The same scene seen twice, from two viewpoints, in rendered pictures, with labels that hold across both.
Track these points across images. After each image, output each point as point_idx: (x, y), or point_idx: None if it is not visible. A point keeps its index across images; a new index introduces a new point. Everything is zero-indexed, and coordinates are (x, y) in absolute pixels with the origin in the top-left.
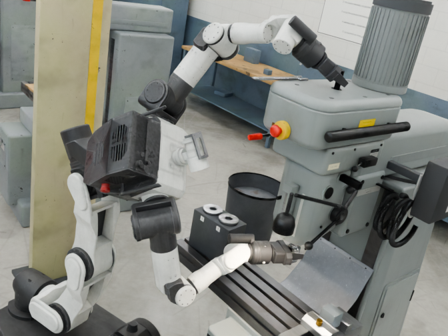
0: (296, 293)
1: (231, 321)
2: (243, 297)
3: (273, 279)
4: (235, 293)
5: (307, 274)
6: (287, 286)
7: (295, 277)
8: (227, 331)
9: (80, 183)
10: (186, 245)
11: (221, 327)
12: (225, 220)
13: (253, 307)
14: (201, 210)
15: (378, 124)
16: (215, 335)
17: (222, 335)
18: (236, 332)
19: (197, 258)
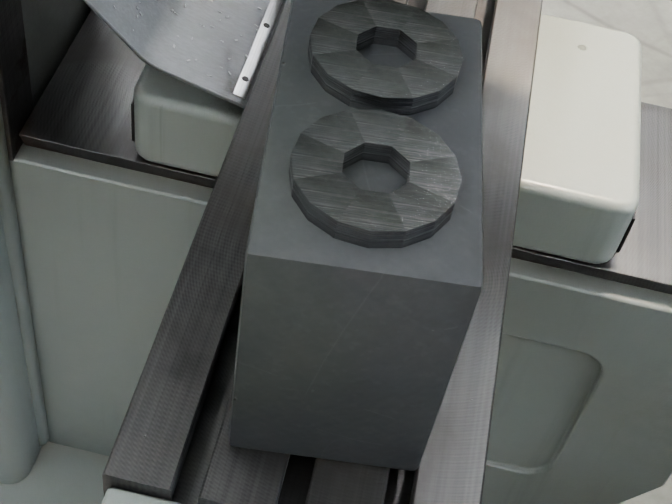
0: (199, 15)
1: (531, 165)
2: (522, 65)
3: (279, 36)
4: (530, 96)
5: None
6: (183, 49)
7: (130, 14)
8: (588, 151)
9: None
10: (444, 468)
11: (588, 174)
12: (429, 48)
13: (531, 23)
14: (449, 241)
15: None
16: (638, 172)
17: (618, 154)
18: (558, 129)
19: (488, 342)
